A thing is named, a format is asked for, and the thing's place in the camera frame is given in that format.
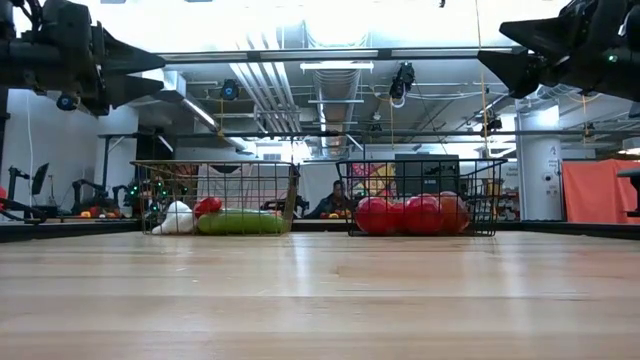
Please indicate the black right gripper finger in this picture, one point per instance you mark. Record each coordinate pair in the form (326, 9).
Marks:
(545, 35)
(515, 70)

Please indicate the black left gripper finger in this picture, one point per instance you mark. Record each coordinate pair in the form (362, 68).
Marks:
(130, 57)
(130, 90)

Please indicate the white garlic bulb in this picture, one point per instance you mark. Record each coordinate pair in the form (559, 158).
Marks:
(175, 220)

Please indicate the long red chili pepper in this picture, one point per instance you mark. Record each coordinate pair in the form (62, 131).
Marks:
(207, 206)

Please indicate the yellow-orange lemon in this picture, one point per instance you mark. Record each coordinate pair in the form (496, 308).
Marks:
(455, 210)

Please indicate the red tomato with green leaf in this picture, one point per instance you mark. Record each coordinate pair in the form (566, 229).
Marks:
(422, 215)

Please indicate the green cucumber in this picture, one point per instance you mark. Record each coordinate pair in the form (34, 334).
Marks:
(240, 224)

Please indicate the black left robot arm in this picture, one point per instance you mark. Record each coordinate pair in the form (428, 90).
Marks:
(10, 60)

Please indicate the black background robot arm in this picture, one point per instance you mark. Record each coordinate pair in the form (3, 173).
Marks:
(92, 192)

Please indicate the white ceiling unit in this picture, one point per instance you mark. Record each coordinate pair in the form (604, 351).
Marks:
(172, 82)

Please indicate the white round column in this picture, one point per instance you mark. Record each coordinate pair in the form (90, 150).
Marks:
(539, 170)
(117, 145)

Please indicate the black monitor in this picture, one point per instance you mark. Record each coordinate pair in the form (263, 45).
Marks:
(39, 177)

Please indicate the black overhead crossbar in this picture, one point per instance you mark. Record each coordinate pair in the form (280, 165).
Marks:
(385, 52)

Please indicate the white cloth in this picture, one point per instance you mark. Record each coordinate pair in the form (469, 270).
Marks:
(225, 187)

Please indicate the black screen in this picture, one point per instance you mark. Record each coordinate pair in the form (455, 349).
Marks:
(426, 175)

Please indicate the orange cloth partition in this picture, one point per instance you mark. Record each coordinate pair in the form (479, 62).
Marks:
(600, 190)

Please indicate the person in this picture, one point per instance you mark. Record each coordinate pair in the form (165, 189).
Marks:
(332, 200)

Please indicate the black ceiling camera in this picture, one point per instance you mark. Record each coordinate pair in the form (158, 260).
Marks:
(402, 80)

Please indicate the black aluminium table frame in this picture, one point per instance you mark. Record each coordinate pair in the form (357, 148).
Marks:
(75, 228)

